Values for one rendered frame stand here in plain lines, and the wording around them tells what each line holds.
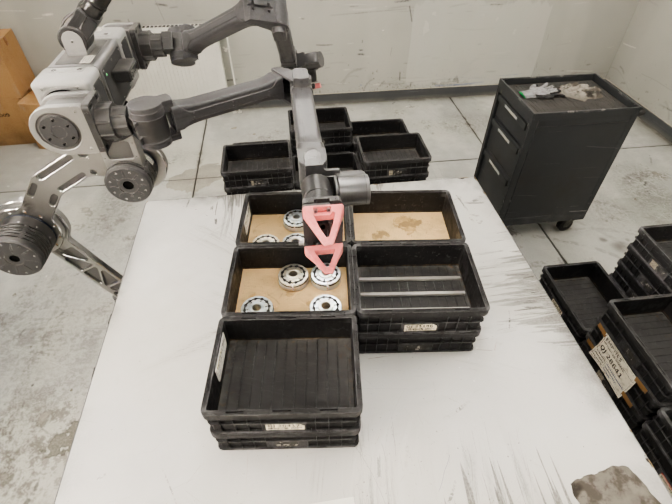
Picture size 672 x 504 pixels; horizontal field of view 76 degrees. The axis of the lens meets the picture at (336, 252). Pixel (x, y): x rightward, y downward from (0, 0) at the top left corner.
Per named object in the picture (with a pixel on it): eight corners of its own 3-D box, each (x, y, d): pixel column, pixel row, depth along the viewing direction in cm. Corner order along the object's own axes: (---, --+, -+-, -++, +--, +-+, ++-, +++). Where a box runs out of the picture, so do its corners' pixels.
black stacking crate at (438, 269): (355, 336, 135) (357, 314, 127) (351, 267, 156) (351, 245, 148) (481, 334, 136) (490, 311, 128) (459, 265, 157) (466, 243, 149)
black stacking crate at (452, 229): (351, 267, 156) (351, 244, 148) (347, 214, 177) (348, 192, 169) (459, 265, 157) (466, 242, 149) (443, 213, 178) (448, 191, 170)
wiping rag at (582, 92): (566, 102, 238) (568, 97, 235) (547, 86, 253) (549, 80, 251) (614, 100, 240) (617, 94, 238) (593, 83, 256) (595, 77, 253)
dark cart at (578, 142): (490, 241, 284) (534, 113, 221) (467, 200, 316) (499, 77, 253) (575, 234, 290) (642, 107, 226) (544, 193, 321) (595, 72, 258)
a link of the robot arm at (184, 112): (289, 93, 125) (286, 57, 118) (316, 110, 117) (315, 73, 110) (135, 140, 106) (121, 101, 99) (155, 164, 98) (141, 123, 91)
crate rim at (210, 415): (200, 420, 106) (198, 416, 104) (221, 321, 127) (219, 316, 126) (363, 416, 107) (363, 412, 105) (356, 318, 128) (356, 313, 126)
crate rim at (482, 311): (356, 318, 128) (356, 313, 126) (351, 248, 149) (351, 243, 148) (489, 316, 129) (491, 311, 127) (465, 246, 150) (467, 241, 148)
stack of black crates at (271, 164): (233, 234, 268) (219, 173, 237) (235, 204, 289) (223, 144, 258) (297, 228, 272) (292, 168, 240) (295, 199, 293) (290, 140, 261)
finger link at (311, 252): (348, 281, 72) (340, 243, 79) (350, 250, 67) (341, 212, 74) (308, 284, 72) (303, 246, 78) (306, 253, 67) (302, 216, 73)
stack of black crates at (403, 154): (360, 223, 275) (364, 162, 244) (353, 195, 297) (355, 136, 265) (421, 218, 279) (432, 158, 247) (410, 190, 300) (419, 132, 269)
